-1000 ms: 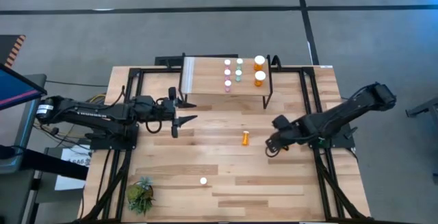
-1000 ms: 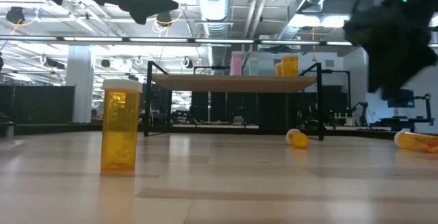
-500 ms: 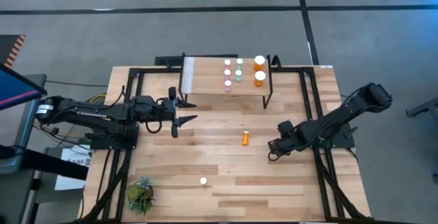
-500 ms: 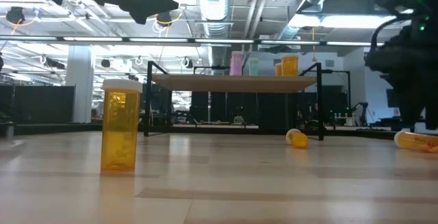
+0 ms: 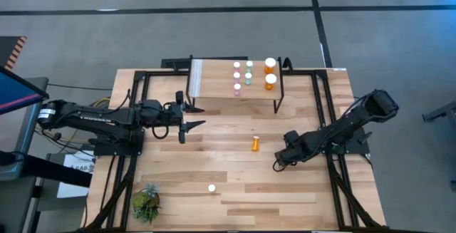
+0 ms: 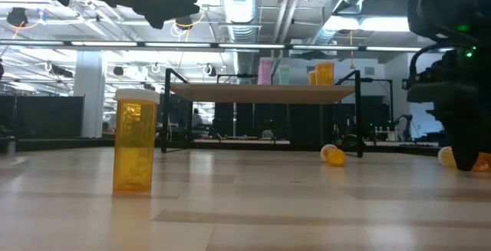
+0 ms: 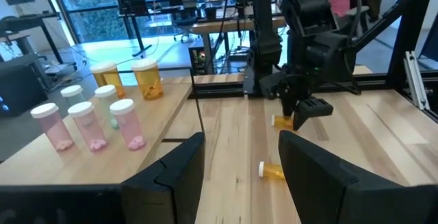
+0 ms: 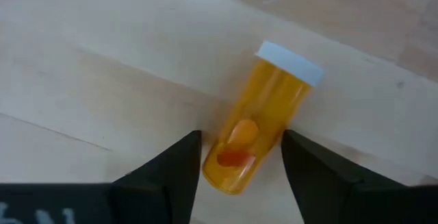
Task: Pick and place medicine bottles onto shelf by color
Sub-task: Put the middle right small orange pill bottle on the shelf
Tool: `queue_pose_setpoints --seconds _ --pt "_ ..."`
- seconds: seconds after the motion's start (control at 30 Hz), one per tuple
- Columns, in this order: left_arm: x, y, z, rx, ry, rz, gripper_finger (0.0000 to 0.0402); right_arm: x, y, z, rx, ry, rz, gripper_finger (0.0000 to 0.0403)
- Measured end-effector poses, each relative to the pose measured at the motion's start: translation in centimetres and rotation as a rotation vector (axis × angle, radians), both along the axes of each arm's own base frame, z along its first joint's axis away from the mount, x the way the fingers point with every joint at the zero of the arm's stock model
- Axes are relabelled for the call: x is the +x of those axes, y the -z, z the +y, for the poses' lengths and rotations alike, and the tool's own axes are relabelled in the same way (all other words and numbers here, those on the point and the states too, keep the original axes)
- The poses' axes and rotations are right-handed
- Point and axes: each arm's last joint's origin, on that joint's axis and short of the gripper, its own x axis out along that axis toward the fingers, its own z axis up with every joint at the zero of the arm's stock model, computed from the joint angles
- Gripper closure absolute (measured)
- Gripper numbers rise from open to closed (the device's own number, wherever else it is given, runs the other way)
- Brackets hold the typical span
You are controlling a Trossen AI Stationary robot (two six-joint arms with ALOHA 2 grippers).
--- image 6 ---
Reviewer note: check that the black partition panel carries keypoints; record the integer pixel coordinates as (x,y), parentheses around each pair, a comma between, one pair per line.
(42,116)

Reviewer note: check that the black ceiling spotlight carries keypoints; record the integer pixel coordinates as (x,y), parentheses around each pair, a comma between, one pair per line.
(17,16)
(185,22)

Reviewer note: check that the pink medicine bottle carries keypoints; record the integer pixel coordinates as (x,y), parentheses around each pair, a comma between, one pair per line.
(264,72)

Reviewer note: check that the silver ventilation duct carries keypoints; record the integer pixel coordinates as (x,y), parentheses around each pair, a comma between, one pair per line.
(241,13)

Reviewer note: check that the person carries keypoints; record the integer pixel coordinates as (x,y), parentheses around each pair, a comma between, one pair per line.
(196,118)

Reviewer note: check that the long LED light bar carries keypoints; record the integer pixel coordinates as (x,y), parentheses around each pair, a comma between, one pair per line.
(245,45)

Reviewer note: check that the large orange medicine bottle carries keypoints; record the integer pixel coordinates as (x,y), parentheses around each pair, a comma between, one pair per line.
(312,79)
(325,74)

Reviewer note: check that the white building column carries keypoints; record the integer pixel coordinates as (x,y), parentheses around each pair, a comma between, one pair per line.
(90,93)

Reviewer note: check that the teal medicine bottle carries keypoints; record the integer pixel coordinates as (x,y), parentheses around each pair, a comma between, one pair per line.
(284,76)

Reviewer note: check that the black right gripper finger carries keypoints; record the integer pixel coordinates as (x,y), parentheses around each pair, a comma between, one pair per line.
(466,139)

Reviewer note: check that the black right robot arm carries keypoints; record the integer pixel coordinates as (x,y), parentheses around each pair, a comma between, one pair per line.
(441,9)

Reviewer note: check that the black aluminium table frame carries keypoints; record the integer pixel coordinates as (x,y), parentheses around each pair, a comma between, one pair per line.
(57,144)

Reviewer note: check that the black background robot arm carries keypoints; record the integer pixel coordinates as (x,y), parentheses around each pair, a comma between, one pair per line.
(404,122)

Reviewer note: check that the small orange medicine bottle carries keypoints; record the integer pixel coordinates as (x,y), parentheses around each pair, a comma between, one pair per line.
(335,157)
(134,147)
(447,157)

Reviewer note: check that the wooden shelf black metal legs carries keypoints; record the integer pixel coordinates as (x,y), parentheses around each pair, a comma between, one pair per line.
(261,93)

